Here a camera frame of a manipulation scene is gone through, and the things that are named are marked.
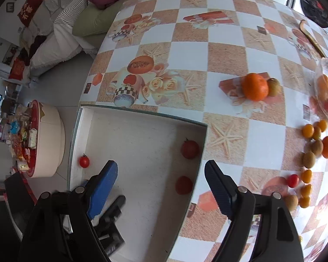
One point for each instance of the brown longan cluster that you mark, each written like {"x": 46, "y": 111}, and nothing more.
{"x": 317, "y": 147}
{"x": 308, "y": 160}

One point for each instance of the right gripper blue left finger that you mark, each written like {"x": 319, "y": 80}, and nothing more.
{"x": 99, "y": 187}

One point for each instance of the white round stool box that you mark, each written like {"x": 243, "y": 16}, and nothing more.
{"x": 48, "y": 155}

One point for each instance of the brown longan cluster lower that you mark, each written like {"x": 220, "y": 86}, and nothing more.
{"x": 308, "y": 160}

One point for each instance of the yellow cherry tomato cluster top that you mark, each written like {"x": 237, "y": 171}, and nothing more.
{"x": 308, "y": 131}

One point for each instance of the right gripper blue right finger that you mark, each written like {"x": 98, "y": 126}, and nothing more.
{"x": 222, "y": 187}

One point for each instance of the wooden back scratcher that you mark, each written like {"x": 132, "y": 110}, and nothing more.
{"x": 311, "y": 39}

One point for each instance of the white shallow tray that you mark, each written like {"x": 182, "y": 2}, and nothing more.
{"x": 146, "y": 147}

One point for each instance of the red cherry tomato tray left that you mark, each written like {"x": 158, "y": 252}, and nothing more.
{"x": 84, "y": 161}

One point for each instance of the mandarin in fruit cluster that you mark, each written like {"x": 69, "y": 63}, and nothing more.
{"x": 325, "y": 147}

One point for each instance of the brown longan cluster middle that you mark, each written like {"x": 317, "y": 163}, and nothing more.
{"x": 317, "y": 147}

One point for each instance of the clear glass fruit bowl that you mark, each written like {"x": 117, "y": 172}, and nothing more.
{"x": 326, "y": 92}

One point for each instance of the dark cherry tomato tray upper right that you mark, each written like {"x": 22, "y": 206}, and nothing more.
{"x": 190, "y": 149}

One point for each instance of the red cherry tomato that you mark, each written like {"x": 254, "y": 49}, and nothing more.
{"x": 293, "y": 181}

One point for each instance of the dark cherry tomato tray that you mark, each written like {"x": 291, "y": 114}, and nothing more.
{"x": 183, "y": 185}
{"x": 190, "y": 149}

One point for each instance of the white striped blanket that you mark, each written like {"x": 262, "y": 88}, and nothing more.
{"x": 49, "y": 36}

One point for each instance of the green sofa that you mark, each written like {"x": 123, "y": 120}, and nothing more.
{"x": 93, "y": 23}

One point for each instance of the large orange mandarin on table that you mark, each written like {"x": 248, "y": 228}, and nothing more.
{"x": 255, "y": 87}

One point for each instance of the brown longan beside mandarin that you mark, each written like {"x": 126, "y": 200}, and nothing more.
{"x": 274, "y": 87}

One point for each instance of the dark cherry tomato tray lower right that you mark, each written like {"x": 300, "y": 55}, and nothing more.
{"x": 183, "y": 185}

